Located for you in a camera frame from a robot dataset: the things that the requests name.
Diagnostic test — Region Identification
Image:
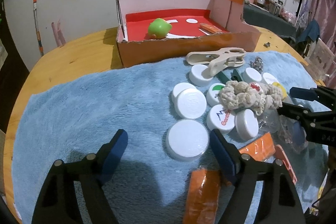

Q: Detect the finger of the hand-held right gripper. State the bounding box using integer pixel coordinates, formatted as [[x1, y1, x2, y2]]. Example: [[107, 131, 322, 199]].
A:
[[277, 102, 313, 123], [289, 85, 336, 110]]

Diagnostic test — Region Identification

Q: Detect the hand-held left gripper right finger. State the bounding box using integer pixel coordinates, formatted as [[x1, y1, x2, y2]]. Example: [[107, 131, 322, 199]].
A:
[[209, 129, 306, 224]]

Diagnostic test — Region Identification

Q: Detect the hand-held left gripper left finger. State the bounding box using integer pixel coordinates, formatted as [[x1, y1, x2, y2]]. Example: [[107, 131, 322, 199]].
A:
[[31, 129, 129, 224]]

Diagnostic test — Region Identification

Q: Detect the white cap red blue print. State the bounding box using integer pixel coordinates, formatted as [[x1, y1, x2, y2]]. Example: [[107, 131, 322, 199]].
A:
[[206, 104, 237, 135]]

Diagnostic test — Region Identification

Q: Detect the wide translucent white lid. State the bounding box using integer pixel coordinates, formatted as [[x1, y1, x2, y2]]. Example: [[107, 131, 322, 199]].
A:
[[165, 119, 210, 162]]

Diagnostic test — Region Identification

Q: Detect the cream knotted rope bundle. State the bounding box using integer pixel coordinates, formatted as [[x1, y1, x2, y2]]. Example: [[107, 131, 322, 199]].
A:
[[219, 80, 284, 116]]

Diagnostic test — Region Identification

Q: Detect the large embossed white cap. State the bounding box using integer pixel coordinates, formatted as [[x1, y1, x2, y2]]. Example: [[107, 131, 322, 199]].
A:
[[175, 88, 207, 120]]

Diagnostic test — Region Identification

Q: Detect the white bottle cap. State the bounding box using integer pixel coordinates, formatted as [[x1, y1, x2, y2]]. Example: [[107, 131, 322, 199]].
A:
[[241, 67, 262, 83], [172, 82, 197, 105], [234, 109, 260, 141], [189, 64, 214, 86]]

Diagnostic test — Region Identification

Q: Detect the orange cardboard box red lining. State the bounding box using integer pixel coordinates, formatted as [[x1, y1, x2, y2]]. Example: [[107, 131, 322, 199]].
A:
[[115, 0, 262, 69]]

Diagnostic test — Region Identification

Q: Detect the blue round disc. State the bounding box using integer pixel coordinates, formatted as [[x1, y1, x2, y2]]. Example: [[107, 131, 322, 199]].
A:
[[293, 122, 307, 147]]

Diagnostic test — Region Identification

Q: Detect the yellow bottle cap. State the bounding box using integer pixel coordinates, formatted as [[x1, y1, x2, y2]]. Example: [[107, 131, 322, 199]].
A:
[[272, 82, 288, 102]]

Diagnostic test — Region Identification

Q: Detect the flat white lid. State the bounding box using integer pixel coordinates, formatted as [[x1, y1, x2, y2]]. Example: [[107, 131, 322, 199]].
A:
[[262, 72, 279, 85]]

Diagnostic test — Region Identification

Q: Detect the orange plastic packet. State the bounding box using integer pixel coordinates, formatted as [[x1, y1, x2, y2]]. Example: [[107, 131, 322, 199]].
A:
[[238, 132, 276, 162], [183, 168, 221, 224]]

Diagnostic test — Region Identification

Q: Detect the blue fluffy towel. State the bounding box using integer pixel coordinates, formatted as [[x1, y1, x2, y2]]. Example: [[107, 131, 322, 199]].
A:
[[12, 50, 327, 224]]

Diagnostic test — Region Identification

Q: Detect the white cap green label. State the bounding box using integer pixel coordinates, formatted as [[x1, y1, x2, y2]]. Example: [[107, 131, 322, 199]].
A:
[[206, 83, 227, 107]]

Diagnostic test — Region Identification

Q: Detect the small green clip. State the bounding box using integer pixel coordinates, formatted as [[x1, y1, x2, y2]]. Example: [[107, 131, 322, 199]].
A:
[[216, 70, 232, 82], [231, 69, 243, 82]]

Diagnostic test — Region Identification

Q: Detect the blue cloth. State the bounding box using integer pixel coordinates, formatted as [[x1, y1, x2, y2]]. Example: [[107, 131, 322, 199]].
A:
[[298, 19, 321, 44]]

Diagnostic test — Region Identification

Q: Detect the dark cloth covered table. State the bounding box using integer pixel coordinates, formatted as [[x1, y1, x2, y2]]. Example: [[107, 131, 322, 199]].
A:
[[243, 2, 301, 42]]

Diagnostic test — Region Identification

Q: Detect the large beige clothespin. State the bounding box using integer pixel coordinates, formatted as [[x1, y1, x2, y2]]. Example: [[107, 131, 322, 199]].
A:
[[185, 47, 247, 77]]

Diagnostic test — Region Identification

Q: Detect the pink curtain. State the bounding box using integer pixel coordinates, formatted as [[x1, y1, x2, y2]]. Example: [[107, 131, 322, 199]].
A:
[[311, 0, 336, 62]]

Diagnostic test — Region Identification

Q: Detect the metal pot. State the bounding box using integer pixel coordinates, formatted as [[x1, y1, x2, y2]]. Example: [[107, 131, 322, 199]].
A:
[[268, 0, 284, 16]]

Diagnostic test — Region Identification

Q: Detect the green round toy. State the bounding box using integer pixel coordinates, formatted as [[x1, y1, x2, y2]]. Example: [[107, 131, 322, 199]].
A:
[[148, 18, 173, 39]]

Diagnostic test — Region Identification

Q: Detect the salmon plastic frame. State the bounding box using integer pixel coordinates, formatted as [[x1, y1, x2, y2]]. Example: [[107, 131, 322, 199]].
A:
[[274, 145, 298, 185]]

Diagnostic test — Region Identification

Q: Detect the silver metal chain pile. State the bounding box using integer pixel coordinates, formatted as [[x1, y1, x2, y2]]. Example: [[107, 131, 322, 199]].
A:
[[249, 56, 265, 73]]

